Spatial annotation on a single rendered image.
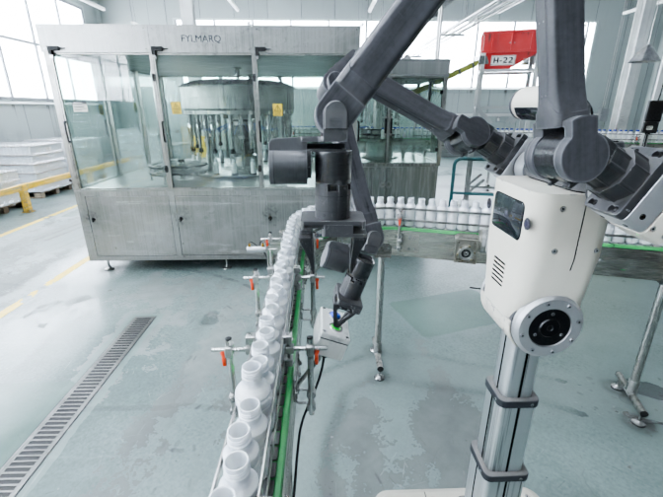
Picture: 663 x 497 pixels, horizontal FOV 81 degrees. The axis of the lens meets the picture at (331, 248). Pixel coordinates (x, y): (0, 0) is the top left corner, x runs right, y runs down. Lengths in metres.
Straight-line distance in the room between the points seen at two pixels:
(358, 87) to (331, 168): 0.12
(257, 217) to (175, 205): 0.84
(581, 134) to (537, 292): 0.40
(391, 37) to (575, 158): 0.32
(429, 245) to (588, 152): 1.72
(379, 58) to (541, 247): 0.52
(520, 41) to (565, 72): 6.67
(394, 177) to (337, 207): 5.40
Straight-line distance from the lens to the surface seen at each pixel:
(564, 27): 0.72
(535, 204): 0.90
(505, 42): 7.36
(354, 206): 0.95
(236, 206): 4.11
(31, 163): 9.55
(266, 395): 0.79
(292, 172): 0.59
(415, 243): 2.35
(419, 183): 6.10
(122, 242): 4.60
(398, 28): 0.63
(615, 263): 2.52
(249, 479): 0.69
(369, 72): 0.61
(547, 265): 0.94
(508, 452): 1.31
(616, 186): 0.77
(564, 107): 0.71
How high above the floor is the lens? 1.65
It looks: 20 degrees down
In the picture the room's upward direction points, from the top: straight up
